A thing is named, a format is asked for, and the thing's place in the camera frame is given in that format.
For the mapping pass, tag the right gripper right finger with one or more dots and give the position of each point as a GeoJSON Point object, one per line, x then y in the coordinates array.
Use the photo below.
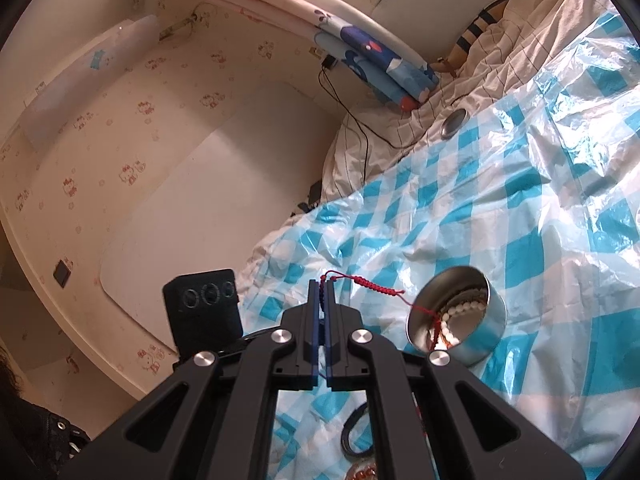
{"type": "Point", "coordinates": [430, 417]}

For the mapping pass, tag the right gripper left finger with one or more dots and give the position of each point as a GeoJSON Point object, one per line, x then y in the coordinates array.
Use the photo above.
{"type": "Point", "coordinates": [213, 418]}

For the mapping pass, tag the round silver metal tin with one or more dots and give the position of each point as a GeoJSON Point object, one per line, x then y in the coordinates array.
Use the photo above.
{"type": "Point", "coordinates": [459, 312]}

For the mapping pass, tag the blue white checkered plastic sheet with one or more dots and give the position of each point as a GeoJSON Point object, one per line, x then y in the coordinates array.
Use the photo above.
{"type": "Point", "coordinates": [541, 193]}

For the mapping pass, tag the blue cartoon curtain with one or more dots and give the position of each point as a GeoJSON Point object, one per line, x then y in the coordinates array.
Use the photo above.
{"type": "Point", "coordinates": [377, 57]}

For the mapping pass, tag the silver tin lid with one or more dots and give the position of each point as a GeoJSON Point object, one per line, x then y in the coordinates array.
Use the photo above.
{"type": "Point", "coordinates": [453, 123]}

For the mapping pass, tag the striped pillow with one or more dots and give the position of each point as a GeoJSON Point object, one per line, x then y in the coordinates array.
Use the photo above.
{"type": "Point", "coordinates": [452, 62]}

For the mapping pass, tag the white grid bed sheet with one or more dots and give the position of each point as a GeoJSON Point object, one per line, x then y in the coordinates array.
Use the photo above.
{"type": "Point", "coordinates": [375, 136]}

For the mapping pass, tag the white wall panel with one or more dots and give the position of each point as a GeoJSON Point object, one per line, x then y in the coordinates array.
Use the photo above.
{"type": "Point", "coordinates": [241, 183]}

